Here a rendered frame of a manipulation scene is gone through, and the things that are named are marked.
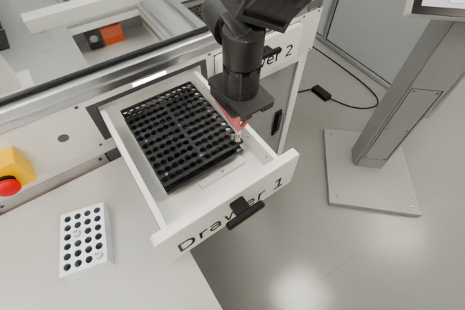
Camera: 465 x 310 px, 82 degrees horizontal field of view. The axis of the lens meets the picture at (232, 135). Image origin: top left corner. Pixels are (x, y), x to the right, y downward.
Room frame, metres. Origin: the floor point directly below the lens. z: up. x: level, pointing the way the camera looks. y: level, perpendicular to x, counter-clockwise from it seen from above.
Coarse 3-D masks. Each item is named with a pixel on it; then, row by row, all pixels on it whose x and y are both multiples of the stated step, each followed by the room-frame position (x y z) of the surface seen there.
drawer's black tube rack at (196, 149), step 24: (168, 96) 0.45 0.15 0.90; (192, 96) 0.48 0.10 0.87; (144, 120) 0.38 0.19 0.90; (168, 120) 0.40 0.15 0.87; (192, 120) 0.38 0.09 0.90; (216, 120) 0.38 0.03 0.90; (144, 144) 0.32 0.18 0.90; (168, 144) 0.34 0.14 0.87; (192, 144) 0.32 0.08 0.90; (216, 144) 0.34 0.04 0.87; (168, 168) 0.28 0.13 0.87; (168, 192) 0.23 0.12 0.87
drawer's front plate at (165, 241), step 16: (288, 160) 0.26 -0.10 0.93; (256, 176) 0.23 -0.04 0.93; (272, 176) 0.24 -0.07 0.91; (288, 176) 0.27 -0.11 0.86; (224, 192) 0.20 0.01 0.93; (240, 192) 0.20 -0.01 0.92; (256, 192) 0.22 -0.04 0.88; (272, 192) 0.25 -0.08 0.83; (208, 208) 0.17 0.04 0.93; (224, 208) 0.18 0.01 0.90; (176, 224) 0.14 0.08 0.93; (192, 224) 0.15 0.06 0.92; (208, 224) 0.16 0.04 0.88; (224, 224) 0.18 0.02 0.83; (160, 240) 0.12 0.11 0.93; (176, 240) 0.13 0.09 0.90; (176, 256) 0.12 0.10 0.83
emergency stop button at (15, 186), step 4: (4, 180) 0.24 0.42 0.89; (8, 180) 0.24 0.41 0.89; (12, 180) 0.24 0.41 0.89; (16, 180) 0.24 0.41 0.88; (0, 184) 0.23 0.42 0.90; (4, 184) 0.23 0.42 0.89; (8, 184) 0.23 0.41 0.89; (12, 184) 0.23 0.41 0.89; (16, 184) 0.24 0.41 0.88; (20, 184) 0.24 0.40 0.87; (0, 188) 0.22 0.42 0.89; (4, 188) 0.22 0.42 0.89; (8, 188) 0.23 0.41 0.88; (12, 188) 0.23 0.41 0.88; (16, 188) 0.23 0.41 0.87; (20, 188) 0.24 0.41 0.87; (0, 192) 0.22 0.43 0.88; (4, 192) 0.22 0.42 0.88; (8, 192) 0.22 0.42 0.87; (12, 192) 0.23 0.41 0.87; (16, 192) 0.23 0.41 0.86; (0, 196) 0.22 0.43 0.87; (4, 196) 0.22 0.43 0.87; (8, 196) 0.22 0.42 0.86
